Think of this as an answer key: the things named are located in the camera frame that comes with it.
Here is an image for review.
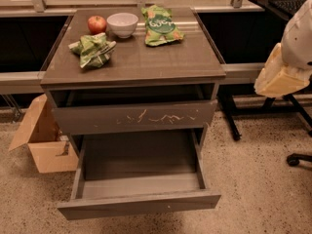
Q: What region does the green rice chip bag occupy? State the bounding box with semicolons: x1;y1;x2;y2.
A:
141;5;184;47

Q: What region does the red apple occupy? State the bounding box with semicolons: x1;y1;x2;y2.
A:
88;16;106;34

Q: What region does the crumpled green snack bag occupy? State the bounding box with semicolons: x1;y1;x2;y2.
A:
68;33;116;69

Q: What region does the white bowl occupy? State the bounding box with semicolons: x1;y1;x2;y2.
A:
107;13;138;38

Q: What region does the grey drawer cabinet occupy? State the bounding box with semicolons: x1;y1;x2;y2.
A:
41;8;225;151

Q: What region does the black office chair base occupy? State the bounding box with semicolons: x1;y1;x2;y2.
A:
287;95;312;167

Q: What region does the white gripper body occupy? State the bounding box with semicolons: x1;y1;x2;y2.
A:
281;0;312;69

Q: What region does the cardboard box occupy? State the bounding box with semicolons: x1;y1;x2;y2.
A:
9;95;78;174

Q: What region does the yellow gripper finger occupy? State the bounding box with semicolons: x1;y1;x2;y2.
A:
253;43;312;98

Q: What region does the grey middle drawer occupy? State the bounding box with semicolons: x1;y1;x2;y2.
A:
52;99;216;135

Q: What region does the grey open bottom drawer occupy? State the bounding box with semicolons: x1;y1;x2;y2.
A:
58;129;220;220

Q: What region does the black side table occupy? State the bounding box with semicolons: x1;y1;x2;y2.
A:
216;0;312;142

